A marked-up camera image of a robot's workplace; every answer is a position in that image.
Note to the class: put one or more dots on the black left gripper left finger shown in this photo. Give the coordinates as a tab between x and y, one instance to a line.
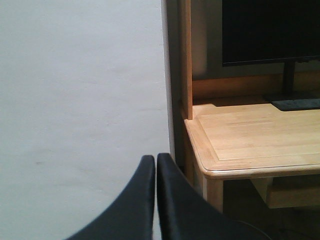
130	216

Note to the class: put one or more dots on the light wooden desk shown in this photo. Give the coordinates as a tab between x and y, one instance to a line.
232	133

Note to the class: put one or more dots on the black monitor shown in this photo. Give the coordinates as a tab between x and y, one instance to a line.
272	31

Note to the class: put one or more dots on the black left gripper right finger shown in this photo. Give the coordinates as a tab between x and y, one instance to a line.
185	215

